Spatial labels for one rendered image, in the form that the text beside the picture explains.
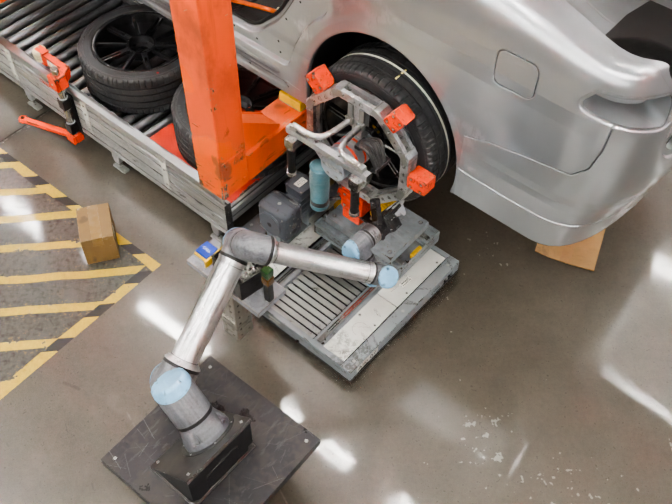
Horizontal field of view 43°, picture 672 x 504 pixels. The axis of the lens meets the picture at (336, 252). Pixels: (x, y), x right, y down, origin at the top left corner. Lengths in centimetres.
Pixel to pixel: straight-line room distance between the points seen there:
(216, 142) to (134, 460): 130
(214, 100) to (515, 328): 176
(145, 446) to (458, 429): 132
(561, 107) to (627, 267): 165
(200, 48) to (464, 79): 97
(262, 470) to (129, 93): 213
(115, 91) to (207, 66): 134
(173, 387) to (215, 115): 109
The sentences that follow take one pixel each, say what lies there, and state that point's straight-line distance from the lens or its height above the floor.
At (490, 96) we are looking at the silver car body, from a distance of 314.
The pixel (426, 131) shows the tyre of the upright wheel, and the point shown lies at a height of 104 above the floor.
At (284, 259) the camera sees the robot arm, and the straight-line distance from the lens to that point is 322.
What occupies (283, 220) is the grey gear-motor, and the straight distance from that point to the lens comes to 391.
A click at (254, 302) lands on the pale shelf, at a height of 45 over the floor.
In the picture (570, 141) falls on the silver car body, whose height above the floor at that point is 131.
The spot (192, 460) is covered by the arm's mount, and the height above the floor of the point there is 47.
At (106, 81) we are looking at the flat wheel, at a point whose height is 48.
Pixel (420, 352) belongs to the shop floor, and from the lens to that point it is 398.
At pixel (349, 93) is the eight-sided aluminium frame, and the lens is 341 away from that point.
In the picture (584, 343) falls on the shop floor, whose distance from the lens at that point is 416.
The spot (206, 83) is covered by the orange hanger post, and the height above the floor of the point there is 119.
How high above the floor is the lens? 337
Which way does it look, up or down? 52 degrees down
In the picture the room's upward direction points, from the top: 1 degrees clockwise
